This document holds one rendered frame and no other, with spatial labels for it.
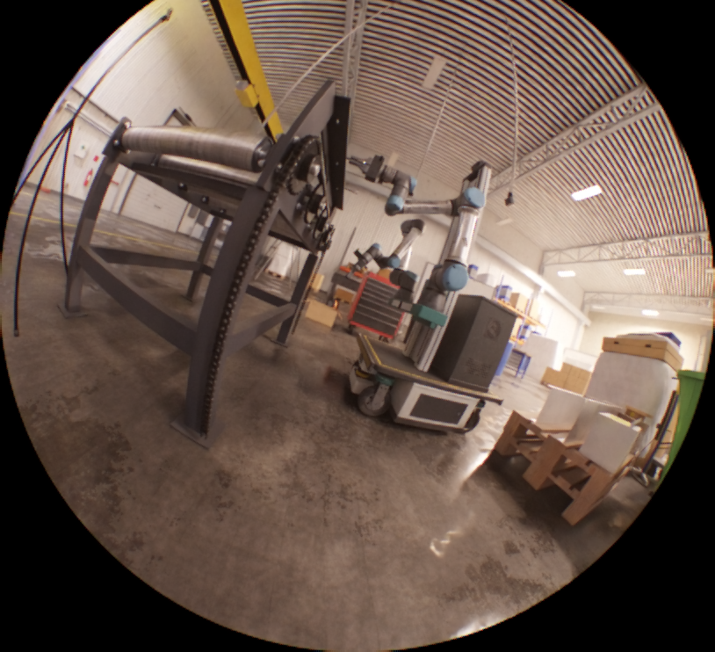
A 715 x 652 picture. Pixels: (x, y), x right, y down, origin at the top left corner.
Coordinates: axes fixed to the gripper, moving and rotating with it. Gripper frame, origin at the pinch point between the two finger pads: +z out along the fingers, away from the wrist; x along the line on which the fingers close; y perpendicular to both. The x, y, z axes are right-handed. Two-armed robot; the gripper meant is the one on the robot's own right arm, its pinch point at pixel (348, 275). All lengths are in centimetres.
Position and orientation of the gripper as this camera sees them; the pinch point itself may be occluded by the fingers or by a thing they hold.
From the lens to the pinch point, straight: 153.0
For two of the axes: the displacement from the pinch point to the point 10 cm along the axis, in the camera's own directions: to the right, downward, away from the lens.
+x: -2.6, 0.3, 9.7
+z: -6.8, 7.1, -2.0
